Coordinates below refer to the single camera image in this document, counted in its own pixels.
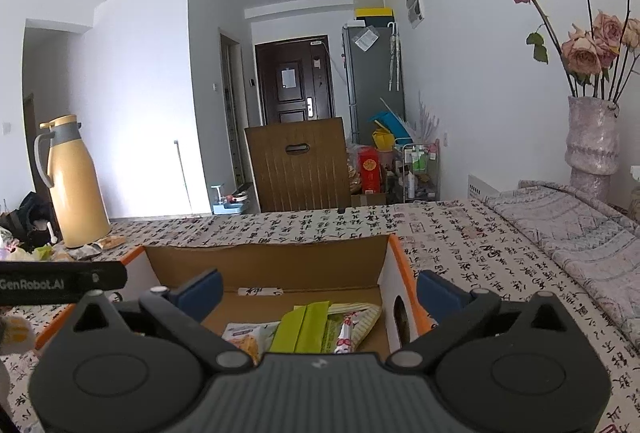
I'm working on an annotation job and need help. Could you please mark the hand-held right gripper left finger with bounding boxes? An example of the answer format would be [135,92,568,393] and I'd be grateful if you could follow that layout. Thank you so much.
[62,269,256,373]

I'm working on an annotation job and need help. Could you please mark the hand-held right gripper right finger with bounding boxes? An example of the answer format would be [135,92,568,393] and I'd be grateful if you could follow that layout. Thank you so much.
[387,269,583,373]

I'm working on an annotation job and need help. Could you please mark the white cracker snack packet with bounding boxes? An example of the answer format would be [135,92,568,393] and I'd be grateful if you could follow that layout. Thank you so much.
[221,322,281,364]

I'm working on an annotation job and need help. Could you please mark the pale green patterned snack packet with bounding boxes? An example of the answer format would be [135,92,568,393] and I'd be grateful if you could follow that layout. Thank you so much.
[325,303,383,350]

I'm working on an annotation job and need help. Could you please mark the white red-edged snack packet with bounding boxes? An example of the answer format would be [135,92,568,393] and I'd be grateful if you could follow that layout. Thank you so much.
[334,317,361,355]

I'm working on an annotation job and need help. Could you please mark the red cardboard box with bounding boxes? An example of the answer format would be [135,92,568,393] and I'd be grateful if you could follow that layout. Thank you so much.
[37,234,441,366]

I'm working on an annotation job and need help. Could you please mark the small white packet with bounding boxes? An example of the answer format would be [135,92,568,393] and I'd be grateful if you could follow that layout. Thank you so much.
[65,245,103,261]

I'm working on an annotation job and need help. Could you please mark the calligraphy print tablecloth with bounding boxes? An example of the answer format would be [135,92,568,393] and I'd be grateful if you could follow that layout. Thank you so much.
[0,198,640,433]

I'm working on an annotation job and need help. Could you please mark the black bag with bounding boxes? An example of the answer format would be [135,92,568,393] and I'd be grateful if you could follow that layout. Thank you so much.
[0,192,56,249]

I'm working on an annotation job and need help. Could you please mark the yellow thermos jug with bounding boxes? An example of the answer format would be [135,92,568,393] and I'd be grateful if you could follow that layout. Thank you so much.
[34,114,112,249]

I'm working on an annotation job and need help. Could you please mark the red gift box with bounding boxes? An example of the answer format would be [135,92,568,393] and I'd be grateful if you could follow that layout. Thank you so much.
[357,147,382,194]

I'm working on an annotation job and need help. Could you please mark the grey patterned cloth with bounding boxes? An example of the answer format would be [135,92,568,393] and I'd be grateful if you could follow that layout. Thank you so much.
[482,180,640,339]

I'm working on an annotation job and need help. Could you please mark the white feather decoration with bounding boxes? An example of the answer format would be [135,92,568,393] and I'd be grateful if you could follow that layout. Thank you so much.
[407,93,443,144]

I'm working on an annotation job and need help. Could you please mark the blue dustpan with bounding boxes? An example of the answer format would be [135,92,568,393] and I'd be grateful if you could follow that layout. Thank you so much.
[370,110,408,139]

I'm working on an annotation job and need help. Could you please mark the pink textured vase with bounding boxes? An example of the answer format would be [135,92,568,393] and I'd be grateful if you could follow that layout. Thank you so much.
[565,96,621,204]

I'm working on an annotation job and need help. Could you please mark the grey refrigerator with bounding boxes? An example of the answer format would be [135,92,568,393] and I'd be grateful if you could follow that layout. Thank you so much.
[342,24,406,144]

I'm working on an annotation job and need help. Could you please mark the dark brown door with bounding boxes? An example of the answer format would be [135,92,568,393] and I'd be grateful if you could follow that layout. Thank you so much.
[255,36,336,126]

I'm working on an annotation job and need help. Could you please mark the white folded umbrella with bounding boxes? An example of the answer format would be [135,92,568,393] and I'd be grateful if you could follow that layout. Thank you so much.
[387,24,403,91]

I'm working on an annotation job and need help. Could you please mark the paper sheet on refrigerator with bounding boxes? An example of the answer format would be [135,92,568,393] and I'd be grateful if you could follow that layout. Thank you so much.
[352,28,381,51]

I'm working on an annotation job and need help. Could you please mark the yellow black box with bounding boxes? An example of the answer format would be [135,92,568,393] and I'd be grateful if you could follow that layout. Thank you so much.
[354,6,396,29]

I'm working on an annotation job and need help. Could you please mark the dried rose bouquet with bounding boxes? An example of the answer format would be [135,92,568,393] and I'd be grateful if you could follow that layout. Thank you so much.
[490,0,640,104]

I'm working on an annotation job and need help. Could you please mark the wire rack with bottles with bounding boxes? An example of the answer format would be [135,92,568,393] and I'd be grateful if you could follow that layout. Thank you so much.
[400,140,441,201]

